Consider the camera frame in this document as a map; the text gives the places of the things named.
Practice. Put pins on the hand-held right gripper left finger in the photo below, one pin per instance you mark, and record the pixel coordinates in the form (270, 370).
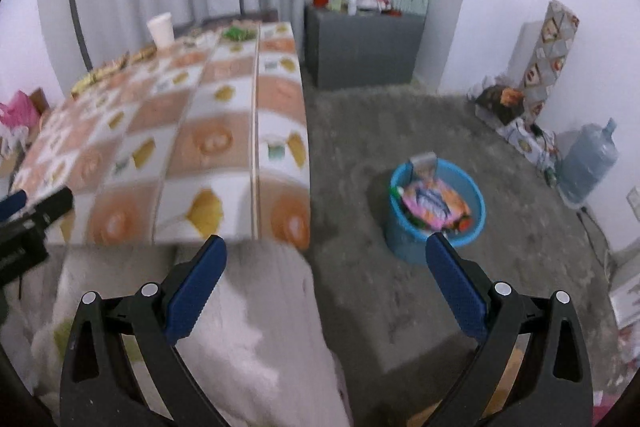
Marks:
(195, 292)

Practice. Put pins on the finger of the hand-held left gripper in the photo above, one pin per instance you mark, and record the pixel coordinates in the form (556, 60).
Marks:
(50, 207)
(12, 204)

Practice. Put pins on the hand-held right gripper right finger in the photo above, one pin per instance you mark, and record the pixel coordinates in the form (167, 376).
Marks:
(457, 292)

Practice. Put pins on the red plastic bag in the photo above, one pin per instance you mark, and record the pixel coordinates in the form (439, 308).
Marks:
(460, 223)

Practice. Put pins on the blue plastic mesh basket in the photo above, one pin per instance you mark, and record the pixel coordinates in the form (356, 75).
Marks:
(400, 237)

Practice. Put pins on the pink purple snack packet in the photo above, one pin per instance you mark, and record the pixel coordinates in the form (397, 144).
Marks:
(432, 204)

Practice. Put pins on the blue white box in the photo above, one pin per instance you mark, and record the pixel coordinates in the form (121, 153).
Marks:
(425, 167)

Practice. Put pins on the white plastic bag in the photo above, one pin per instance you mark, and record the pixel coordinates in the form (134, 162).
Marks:
(14, 142)

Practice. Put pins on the white fluffy blanket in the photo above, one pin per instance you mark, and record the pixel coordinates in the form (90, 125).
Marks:
(270, 307)

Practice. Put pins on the pink plastic bag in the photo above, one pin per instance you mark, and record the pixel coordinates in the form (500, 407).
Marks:
(20, 111)

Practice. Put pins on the yellow green snack packet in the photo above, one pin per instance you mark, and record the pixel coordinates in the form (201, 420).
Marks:
(85, 85)

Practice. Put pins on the leaf patterned tablecloth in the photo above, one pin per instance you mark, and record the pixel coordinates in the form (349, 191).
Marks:
(210, 142)

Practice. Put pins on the yellow cookie packet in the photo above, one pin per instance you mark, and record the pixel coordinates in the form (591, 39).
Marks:
(111, 66)

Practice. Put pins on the flat patterned wrapped box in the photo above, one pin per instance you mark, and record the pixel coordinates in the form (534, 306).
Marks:
(527, 144)

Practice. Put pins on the white carton box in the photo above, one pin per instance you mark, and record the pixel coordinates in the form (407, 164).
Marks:
(627, 292)

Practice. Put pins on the large clear water jug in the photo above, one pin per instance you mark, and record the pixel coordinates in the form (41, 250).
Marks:
(585, 167)

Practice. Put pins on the grey shaggy carpet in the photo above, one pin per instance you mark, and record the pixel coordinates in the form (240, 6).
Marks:
(390, 122)

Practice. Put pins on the dark bag with orange print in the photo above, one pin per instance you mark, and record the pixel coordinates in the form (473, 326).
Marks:
(500, 104)

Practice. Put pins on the white paper cup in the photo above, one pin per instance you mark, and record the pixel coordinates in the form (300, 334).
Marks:
(161, 31)

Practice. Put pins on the small green snack packet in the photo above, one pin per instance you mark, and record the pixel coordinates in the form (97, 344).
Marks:
(237, 33)

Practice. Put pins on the grey cabinet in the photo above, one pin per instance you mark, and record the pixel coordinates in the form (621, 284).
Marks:
(365, 49)

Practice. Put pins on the white power strip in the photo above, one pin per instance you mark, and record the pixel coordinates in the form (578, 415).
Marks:
(374, 4)

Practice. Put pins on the small white bottle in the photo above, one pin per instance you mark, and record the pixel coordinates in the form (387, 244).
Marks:
(353, 3)

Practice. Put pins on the small green container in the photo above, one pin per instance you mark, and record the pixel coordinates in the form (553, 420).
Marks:
(338, 3)

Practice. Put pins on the white wall socket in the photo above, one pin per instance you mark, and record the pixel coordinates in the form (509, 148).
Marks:
(635, 199)

